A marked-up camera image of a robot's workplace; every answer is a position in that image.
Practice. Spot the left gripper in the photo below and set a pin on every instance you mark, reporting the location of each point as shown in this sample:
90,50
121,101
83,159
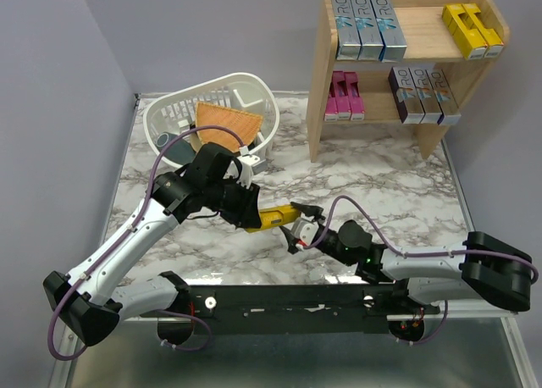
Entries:
246,214

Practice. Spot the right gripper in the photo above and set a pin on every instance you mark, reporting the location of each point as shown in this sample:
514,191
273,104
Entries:
311,210

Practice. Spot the yellow toothpaste box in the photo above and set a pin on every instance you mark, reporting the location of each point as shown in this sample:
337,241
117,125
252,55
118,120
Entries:
275,217
468,39
494,43

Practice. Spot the pink toothpaste box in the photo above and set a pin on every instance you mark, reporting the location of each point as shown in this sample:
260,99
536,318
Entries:
331,111
341,95
354,97

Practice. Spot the silver toothpaste box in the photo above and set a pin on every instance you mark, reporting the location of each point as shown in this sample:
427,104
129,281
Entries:
431,107

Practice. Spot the blue green toothpaste box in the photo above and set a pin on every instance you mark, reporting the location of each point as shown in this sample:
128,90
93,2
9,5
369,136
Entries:
349,44

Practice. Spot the metallic blue toothpaste box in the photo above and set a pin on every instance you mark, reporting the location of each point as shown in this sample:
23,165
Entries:
368,31
393,39

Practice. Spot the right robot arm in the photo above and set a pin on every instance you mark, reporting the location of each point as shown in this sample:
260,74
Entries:
482,267

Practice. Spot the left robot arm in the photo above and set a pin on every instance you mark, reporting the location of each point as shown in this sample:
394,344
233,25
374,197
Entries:
89,298

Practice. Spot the wooden two-tier shelf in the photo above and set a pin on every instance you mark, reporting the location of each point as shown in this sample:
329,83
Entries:
428,42

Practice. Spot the dark teal cup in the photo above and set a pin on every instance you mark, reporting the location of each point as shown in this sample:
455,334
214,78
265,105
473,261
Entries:
180,153

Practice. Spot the black base bar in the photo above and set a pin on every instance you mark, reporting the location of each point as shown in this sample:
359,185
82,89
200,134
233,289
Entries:
302,309

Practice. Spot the white plastic basket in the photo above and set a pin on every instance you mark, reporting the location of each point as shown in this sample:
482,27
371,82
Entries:
176,112

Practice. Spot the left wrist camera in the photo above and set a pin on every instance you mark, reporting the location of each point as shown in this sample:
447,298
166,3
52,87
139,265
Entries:
244,167

